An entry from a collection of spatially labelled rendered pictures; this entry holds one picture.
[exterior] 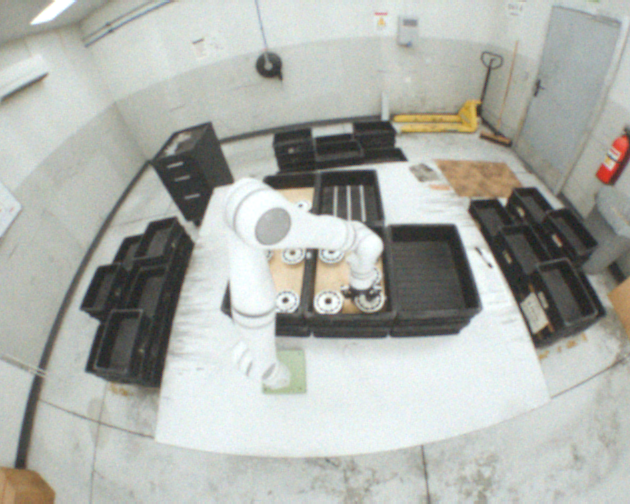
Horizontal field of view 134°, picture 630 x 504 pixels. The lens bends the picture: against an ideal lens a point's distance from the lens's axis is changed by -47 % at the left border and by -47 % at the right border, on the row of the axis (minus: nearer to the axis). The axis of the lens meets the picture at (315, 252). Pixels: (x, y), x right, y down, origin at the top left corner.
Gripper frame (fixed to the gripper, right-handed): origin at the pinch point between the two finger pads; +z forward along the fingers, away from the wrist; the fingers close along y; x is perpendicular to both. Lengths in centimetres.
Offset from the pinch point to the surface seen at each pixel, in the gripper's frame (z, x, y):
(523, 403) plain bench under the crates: 17, -40, 64
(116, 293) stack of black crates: 35, 15, -166
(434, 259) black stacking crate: 4.4, 19.9, 31.7
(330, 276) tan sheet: 4.2, 12.6, -11.3
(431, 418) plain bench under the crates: 17, -40, 26
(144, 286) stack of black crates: 49, 30, -156
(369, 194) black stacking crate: 4, 62, 7
